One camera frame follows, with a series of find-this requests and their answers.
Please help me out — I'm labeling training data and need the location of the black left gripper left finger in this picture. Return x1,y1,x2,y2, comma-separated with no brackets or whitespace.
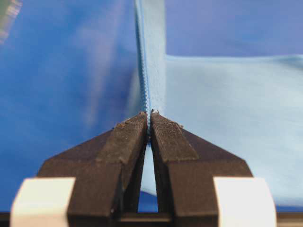
10,111,148,227

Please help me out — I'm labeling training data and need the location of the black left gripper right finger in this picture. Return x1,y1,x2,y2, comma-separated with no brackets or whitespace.
150,109,277,227

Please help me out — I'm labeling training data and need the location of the light blue towel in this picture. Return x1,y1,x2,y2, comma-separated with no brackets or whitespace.
130,0,303,211

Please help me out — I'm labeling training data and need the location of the dark blue table cloth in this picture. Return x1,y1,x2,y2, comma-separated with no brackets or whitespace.
0,0,303,212

